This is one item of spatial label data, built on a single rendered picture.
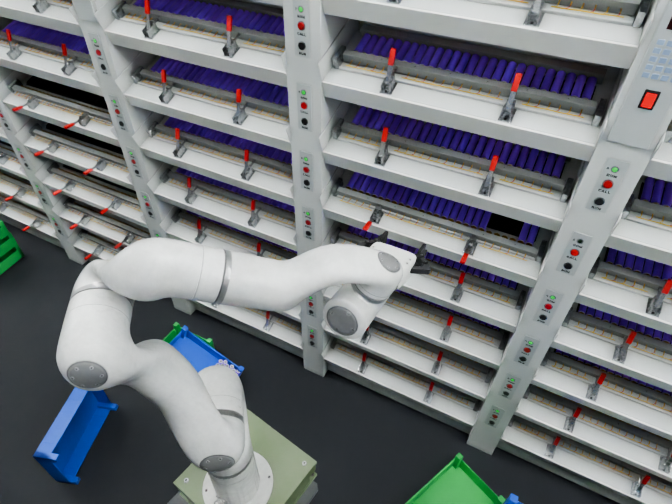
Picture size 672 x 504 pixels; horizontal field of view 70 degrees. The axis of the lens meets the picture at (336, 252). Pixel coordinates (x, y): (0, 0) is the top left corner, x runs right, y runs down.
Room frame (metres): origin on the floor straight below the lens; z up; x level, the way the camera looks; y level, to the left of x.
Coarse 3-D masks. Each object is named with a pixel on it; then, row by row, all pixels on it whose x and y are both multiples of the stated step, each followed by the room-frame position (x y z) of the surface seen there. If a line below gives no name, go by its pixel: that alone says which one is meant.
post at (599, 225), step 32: (640, 64) 0.81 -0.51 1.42; (608, 128) 0.82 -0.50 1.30; (640, 160) 0.78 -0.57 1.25; (576, 192) 0.82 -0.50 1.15; (576, 224) 0.81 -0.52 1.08; (608, 224) 0.78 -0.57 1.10; (544, 288) 0.81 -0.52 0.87; (576, 288) 0.78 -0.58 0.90; (512, 352) 0.81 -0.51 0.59; (544, 352) 0.78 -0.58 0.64; (480, 416) 0.82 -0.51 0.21; (480, 448) 0.80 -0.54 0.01
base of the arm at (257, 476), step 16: (256, 464) 0.53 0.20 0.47; (208, 480) 0.52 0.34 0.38; (224, 480) 0.46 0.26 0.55; (240, 480) 0.47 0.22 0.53; (256, 480) 0.50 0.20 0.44; (272, 480) 0.53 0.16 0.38; (208, 496) 0.48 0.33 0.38; (224, 496) 0.46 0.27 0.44; (240, 496) 0.46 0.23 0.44; (256, 496) 0.48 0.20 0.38
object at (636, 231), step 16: (640, 192) 0.87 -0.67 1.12; (656, 192) 0.85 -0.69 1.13; (624, 208) 0.81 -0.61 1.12; (640, 208) 0.82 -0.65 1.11; (656, 208) 0.81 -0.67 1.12; (624, 224) 0.80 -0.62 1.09; (640, 224) 0.80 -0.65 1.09; (656, 224) 0.79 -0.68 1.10; (608, 240) 0.78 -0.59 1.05; (624, 240) 0.76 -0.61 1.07; (640, 240) 0.76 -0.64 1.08; (656, 240) 0.76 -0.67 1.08; (640, 256) 0.76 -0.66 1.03; (656, 256) 0.74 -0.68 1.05
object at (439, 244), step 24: (336, 192) 1.13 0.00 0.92; (336, 216) 1.08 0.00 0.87; (360, 216) 1.05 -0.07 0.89; (384, 216) 1.04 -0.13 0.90; (408, 240) 0.98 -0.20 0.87; (432, 240) 0.96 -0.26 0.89; (456, 240) 0.95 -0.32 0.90; (552, 240) 0.88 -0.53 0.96; (480, 264) 0.89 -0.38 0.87; (504, 264) 0.87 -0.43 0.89; (528, 264) 0.86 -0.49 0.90
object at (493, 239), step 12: (348, 192) 1.11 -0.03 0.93; (372, 204) 1.08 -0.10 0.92; (384, 204) 1.06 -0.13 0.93; (396, 204) 1.06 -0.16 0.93; (408, 216) 1.03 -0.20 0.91; (420, 216) 1.01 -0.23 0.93; (432, 216) 1.01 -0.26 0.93; (444, 228) 0.98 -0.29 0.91; (456, 228) 0.96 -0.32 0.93; (468, 228) 0.96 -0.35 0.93; (492, 240) 0.92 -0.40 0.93; (504, 240) 0.92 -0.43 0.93; (528, 252) 0.88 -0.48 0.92
